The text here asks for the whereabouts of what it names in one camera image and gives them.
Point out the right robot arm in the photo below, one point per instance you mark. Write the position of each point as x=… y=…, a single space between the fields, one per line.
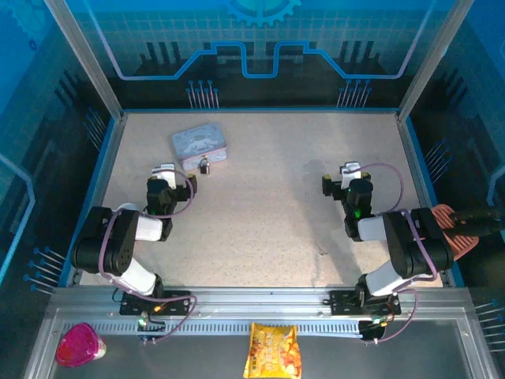
x=414 y=245

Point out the aluminium mounting beam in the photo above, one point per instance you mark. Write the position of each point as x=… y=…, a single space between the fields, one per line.
x=260 y=302

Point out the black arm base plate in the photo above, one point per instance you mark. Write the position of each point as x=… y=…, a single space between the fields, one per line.
x=343 y=302
x=177 y=303

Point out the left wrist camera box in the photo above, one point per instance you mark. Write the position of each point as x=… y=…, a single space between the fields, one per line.
x=163 y=171

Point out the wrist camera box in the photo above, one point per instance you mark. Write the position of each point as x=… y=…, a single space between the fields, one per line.
x=163 y=171
x=350 y=170

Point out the beige and salmon holder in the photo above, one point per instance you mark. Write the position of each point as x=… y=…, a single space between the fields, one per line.
x=459 y=245

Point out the pink lidded cup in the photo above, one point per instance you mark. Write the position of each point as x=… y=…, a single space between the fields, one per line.
x=77 y=344

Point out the yellow snack bag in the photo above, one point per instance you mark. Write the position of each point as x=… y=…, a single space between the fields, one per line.
x=273 y=351

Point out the aluminium frame post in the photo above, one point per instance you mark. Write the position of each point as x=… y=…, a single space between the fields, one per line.
x=84 y=59
x=434 y=59

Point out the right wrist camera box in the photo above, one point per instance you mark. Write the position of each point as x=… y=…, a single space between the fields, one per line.
x=350 y=170

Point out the small circuit board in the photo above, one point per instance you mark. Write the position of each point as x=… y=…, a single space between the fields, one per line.
x=144 y=320
x=376 y=323

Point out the black utensil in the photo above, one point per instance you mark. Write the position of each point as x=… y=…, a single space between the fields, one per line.
x=479 y=221

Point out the aluminium table edge rail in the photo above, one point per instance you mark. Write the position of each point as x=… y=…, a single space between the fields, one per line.
x=413 y=158
x=108 y=166

